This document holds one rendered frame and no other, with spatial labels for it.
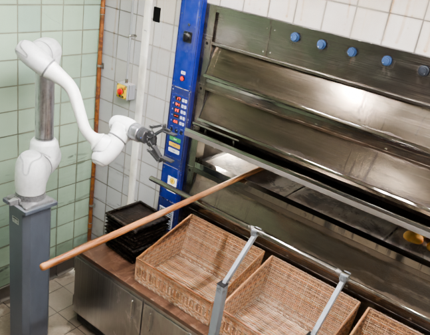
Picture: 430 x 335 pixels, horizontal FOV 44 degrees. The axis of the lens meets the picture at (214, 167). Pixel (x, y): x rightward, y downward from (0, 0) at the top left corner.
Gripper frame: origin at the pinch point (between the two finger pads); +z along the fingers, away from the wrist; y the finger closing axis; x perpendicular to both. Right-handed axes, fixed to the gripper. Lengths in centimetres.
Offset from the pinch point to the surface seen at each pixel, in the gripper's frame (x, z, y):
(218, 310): 5, 45, 67
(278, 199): -55, 33, 31
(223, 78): -53, -14, -25
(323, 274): -55, 69, 61
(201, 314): -6, 28, 86
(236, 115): -56, -3, -6
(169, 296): -6, 6, 87
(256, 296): -43, 38, 87
